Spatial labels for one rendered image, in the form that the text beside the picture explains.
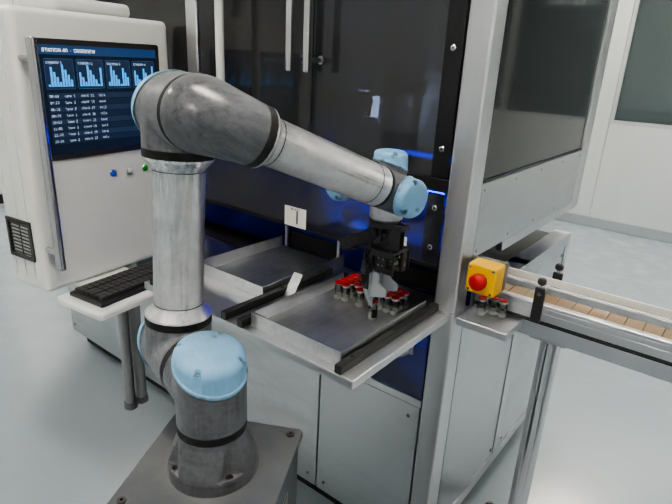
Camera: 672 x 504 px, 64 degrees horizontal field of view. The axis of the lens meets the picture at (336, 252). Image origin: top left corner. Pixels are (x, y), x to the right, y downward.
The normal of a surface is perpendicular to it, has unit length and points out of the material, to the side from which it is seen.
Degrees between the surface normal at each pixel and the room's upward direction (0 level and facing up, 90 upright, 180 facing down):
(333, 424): 90
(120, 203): 90
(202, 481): 72
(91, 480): 0
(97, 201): 90
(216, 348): 8
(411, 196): 90
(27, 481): 0
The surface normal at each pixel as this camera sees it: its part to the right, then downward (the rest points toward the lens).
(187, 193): 0.57, 0.30
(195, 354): 0.13, -0.89
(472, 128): -0.62, 0.24
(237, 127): 0.29, 0.24
